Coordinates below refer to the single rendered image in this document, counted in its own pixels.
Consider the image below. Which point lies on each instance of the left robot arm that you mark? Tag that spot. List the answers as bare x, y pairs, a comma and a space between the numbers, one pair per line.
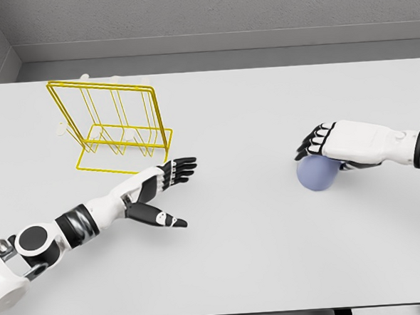
40, 243

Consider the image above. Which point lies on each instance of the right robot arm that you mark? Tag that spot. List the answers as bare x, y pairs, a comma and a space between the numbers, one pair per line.
418, 146

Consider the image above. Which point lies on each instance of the lavender blue cup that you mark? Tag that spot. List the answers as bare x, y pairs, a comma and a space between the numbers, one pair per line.
316, 174

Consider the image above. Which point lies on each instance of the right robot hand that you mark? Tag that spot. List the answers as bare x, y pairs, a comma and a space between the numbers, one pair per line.
348, 142

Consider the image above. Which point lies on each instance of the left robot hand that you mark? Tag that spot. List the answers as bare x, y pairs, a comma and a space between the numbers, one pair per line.
148, 184

